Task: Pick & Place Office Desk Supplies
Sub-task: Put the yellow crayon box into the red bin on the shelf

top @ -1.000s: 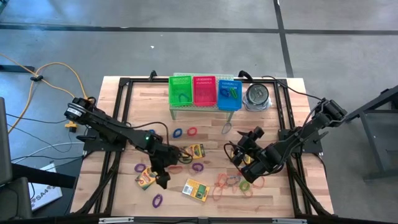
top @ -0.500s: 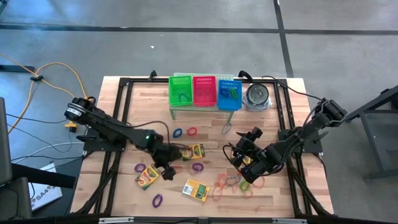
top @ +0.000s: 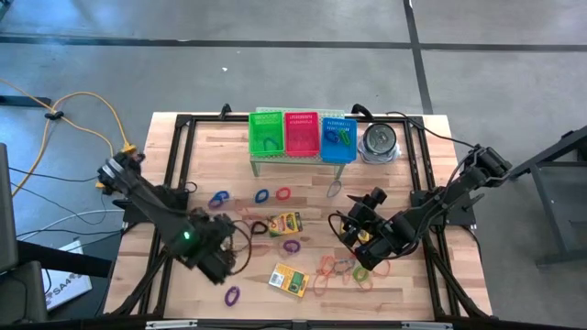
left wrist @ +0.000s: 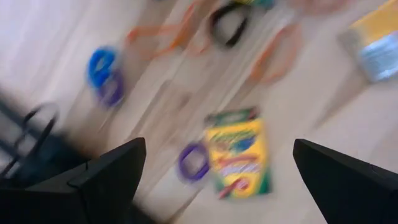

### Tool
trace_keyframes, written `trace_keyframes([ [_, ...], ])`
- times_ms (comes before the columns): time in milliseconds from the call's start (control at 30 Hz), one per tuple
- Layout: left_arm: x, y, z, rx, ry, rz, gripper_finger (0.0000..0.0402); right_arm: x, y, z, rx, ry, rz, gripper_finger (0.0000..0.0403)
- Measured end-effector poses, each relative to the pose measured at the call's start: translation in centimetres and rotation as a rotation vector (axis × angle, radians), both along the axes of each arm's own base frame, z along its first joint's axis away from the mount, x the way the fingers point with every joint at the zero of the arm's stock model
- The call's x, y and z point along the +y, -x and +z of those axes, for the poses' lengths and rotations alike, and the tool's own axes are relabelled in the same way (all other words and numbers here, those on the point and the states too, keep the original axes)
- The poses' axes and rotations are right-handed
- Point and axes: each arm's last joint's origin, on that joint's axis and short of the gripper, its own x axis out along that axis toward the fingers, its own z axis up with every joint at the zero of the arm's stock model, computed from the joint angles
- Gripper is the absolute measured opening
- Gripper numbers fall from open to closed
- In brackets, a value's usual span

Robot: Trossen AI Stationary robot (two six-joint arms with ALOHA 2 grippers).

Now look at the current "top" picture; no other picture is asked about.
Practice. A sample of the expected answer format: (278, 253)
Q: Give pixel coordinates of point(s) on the green plastic basket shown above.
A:
(266, 126)

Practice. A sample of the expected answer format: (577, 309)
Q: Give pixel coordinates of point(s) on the red plastic basket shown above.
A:
(302, 137)

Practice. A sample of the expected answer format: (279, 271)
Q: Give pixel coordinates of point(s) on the silver metal bracket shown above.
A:
(426, 326)
(169, 325)

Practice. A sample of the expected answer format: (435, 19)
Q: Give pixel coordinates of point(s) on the black flat bar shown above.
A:
(64, 260)

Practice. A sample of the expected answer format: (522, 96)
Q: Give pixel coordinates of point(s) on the black frame clamp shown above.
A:
(362, 110)
(224, 111)

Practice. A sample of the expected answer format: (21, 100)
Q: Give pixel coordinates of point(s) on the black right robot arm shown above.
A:
(454, 190)

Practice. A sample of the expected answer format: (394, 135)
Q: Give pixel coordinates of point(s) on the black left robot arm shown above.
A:
(151, 206)

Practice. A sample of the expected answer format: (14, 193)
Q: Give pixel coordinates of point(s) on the blue plastic basket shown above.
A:
(339, 155)

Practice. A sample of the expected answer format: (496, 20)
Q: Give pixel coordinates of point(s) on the white cardboard box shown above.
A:
(69, 284)

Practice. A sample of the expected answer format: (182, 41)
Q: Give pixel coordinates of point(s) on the dark grey equipment stand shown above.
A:
(7, 206)

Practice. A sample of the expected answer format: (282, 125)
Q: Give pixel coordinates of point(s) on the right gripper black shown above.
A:
(380, 227)

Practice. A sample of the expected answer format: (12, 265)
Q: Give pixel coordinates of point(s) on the black floor bar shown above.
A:
(25, 101)

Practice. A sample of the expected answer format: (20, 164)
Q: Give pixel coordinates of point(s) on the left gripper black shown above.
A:
(211, 249)

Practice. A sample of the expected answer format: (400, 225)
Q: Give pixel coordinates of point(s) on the black metal side table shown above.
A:
(550, 206)

